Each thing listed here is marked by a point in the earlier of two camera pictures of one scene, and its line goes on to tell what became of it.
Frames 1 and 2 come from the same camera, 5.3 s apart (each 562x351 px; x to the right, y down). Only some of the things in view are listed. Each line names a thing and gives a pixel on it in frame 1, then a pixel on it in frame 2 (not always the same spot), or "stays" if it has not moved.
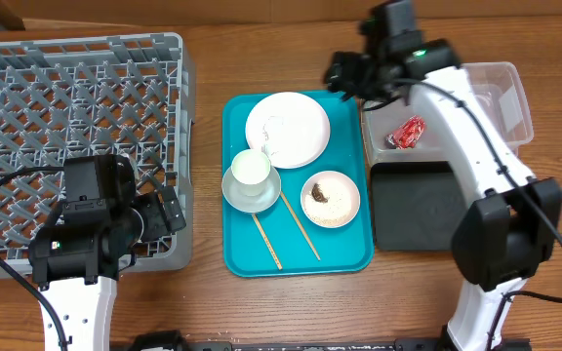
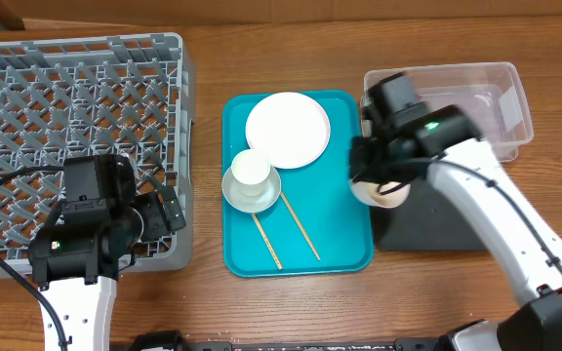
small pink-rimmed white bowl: x=330 y=199 to x=384 y=195
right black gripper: x=339 y=71 to x=362 y=166
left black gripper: x=159 y=225 stays
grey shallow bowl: x=251 y=198 stays
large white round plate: x=292 y=128 stays
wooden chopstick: x=267 y=243 stays
